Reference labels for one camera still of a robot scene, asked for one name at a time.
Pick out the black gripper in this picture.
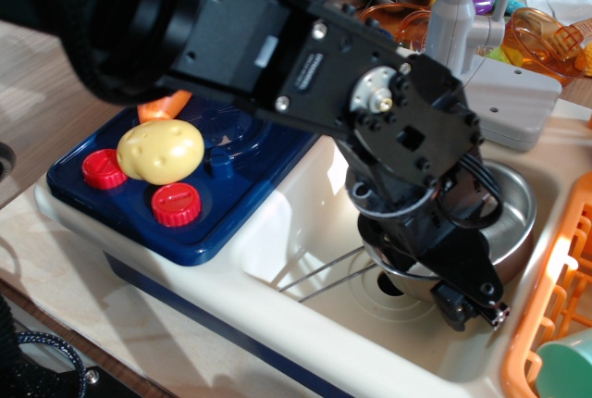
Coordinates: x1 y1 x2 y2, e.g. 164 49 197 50
346 156 510 332

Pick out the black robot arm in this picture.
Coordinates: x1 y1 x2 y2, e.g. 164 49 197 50
1 0 509 330

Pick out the cream toy sink unit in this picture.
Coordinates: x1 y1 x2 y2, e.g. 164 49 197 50
34 101 591 397

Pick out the blue toy stove top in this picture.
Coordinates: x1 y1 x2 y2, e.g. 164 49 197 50
46 97 317 266

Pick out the red stove knob right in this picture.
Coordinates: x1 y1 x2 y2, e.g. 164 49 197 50
151 182 202 228

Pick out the red stove knob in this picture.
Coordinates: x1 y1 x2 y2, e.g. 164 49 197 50
81 148 128 190
151 182 202 228

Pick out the red stove knob left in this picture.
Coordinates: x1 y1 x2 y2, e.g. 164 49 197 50
81 148 128 190

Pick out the orange plastic dish rack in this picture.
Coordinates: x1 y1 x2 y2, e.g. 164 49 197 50
500 173 591 397

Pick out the teal plastic cup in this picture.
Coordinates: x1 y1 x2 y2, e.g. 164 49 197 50
536 329 591 398

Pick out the grey toy faucet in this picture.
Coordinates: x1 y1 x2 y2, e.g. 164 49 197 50
425 0 561 151

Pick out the orange transparent cup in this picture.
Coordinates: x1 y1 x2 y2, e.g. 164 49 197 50
500 7 591 87

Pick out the orange transparent bowl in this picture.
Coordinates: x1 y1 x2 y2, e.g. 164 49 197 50
359 3 431 53

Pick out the yellow toy potato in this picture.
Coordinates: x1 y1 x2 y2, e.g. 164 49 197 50
116 119 205 185

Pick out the orange toy carrot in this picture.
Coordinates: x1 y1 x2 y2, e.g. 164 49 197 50
137 90 192 124

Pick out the black braided cable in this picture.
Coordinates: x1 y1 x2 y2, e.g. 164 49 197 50
0 291 93 398

